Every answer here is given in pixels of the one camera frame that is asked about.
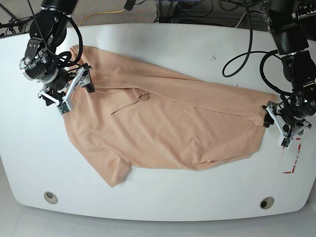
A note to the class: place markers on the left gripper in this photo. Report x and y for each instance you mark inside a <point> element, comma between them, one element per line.
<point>295,105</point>

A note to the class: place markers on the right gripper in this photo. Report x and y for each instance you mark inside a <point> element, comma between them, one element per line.
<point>39,63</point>

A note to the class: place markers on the peach T-shirt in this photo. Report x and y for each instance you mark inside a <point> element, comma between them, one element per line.
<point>147,116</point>

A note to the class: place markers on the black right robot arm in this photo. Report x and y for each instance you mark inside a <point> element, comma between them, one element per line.
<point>51,24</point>

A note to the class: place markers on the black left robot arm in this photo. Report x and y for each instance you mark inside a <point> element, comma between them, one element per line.
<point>292,23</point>

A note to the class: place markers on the red tape rectangle marking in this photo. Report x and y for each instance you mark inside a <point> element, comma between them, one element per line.
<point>290,156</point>

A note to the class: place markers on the right table grommet hole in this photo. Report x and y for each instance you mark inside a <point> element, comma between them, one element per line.
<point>267,203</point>

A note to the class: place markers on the table grommet hole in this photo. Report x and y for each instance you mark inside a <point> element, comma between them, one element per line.
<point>50,197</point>
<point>267,203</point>

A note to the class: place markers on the left table grommet hole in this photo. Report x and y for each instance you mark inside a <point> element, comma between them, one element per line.
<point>50,197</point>

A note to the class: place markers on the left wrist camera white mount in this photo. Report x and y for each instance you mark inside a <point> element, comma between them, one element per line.
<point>289,127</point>

